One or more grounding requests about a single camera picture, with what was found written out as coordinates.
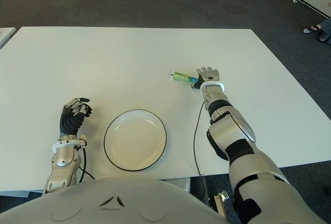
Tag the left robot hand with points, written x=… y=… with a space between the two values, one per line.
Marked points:
x=69 y=120

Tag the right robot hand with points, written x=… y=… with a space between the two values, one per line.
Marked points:
x=209 y=74

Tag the green toothpaste tube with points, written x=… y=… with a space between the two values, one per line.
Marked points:
x=182 y=77

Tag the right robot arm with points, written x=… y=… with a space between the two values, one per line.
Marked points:
x=240 y=143

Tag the white plate with black rim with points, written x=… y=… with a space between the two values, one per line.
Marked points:
x=135 y=141

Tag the grey robot torso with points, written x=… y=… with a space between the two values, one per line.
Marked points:
x=111 y=203

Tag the white side table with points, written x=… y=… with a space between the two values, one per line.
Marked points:
x=6 y=36

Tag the white slipper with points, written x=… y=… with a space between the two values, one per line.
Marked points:
x=307 y=30

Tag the person's foot in sandal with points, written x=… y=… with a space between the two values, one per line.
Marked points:
x=324 y=28

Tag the gold metal bracket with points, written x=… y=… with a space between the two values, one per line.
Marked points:
x=221 y=203

